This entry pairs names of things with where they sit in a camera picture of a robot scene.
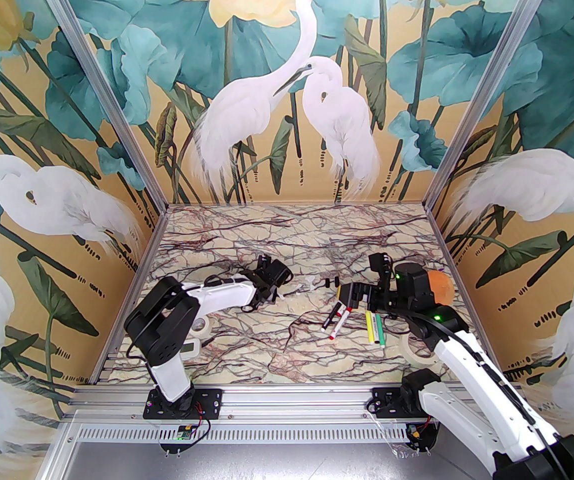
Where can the white whiteboard marker pen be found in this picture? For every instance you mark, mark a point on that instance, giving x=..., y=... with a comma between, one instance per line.
x=332, y=317

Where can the white marker pen red end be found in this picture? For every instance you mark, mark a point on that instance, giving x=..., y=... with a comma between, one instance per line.
x=341, y=324

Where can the yellow highlighter pen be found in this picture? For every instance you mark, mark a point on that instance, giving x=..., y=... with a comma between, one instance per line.
x=370, y=328

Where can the green highlighter pen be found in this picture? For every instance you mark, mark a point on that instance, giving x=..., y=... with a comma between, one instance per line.
x=379, y=330

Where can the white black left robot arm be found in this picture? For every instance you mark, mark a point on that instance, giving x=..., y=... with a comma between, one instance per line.
x=216, y=295

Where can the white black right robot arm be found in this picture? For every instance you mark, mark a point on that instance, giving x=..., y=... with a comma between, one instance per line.
x=472, y=368

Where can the clear plastic pen cap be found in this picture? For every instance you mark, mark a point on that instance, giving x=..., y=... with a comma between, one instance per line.
x=312, y=283

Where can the orange round sponge ball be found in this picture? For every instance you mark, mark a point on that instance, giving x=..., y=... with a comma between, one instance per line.
x=444, y=288

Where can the white masking tape roll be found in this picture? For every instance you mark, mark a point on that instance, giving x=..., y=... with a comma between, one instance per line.
x=204, y=329
x=407, y=353

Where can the white digital timer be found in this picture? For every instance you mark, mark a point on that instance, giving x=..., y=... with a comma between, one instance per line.
x=192, y=350

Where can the small green circuit board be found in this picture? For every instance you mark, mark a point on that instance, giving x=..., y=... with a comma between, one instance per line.
x=184, y=433

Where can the yellow power connector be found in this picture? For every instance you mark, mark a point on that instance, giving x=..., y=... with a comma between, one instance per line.
x=415, y=434

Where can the clear plastic bag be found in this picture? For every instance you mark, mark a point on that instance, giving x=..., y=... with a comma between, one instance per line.
x=402, y=450

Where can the grey metal panel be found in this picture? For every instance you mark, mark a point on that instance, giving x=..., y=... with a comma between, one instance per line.
x=292, y=463

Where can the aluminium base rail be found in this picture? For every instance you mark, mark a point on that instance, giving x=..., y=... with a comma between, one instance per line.
x=297, y=403

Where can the aluminium corner post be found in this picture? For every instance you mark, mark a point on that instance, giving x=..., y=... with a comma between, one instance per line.
x=484, y=88
x=108, y=88

